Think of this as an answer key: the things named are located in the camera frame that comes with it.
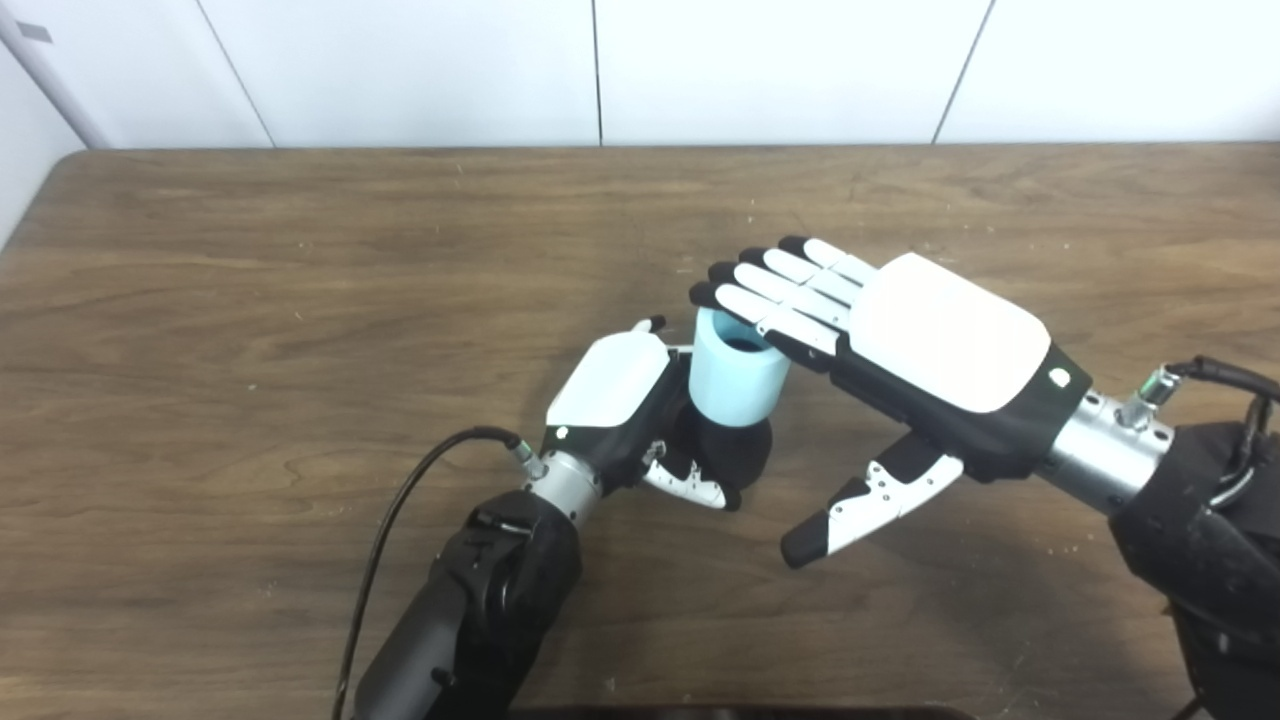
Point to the small grey wall tag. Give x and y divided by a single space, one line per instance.
33 32

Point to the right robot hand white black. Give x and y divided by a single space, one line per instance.
950 345

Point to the light blue cup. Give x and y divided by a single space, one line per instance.
735 385

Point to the black funnel-shaped nozzle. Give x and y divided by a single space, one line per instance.
735 455

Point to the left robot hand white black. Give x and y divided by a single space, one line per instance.
610 385

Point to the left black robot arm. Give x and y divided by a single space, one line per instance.
480 600

